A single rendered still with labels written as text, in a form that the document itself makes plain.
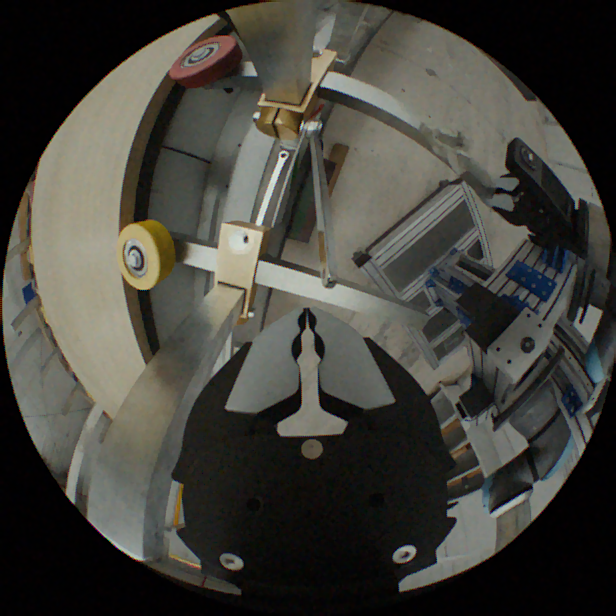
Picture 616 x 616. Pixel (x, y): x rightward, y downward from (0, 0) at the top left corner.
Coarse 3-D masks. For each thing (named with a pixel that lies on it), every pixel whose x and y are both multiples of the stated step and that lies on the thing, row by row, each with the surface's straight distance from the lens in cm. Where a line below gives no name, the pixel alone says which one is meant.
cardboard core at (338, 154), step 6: (336, 144) 107; (342, 144) 107; (336, 150) 105; (342, 150) 106; (330, 156) 106; (336, 156) 104; (342, 156) 105; (336, 162) 103; (342, 162) 105; (336, 168) 102; (336, 174) 102; (336, 180) 104; (330, 186) 100; (330, 192) 101
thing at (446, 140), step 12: (420, 132) 26; (432, 132) 26; (444, 132) 27; (456, 132) 29; (432, 144) 26; (444, 144) 28; (456, 144) 28; (468, 144) 31; (444, 156) 27; (456, 156) 28; (468, 156) 28; (456, 168) 28; (468, 168) 30
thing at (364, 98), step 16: (240, 64) 30; (224, 80) 30; (240, 80) 29; (256, 80) 28; (336, 80) 26; (352, 80) 27; (320, 96) 27; (336, 96) 26; (352, 96) 25; (368, 96) 26; (384, 96) 27; (368, 112) 27; (384, 112) 26; (400, 112) 26; (416, 112) 28; (400, 128) 28; (416, 128) 26; (448, 160) 30; (464, 176) 32; (480, 176) 33; (480, 192) 35
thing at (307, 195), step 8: (312, 176) 36; (312, 184) 36; (304, 192) 36; (312, 192) 36; (304, 200) 36; (304, 208) 36; (296, 216) 36; (304, 216) 36; (296, 224) 36; (296, 232) 36
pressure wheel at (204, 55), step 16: (192, 48) 31; (208, 48) 29; (224, 48) 27; (240, 48) 29; (176, 64) 30; (192, 64) 28; (208, 64) 25; (224, 64) 26; (176, 80) 28; (192, 80) 27; (208, 80) 27
